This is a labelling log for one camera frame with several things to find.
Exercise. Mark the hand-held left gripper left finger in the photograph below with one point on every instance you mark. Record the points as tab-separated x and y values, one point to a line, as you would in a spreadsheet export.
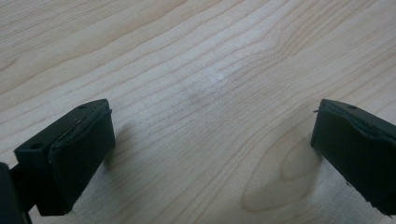
71	155

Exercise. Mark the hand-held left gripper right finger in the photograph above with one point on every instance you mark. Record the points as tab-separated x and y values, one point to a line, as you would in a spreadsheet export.
355	149

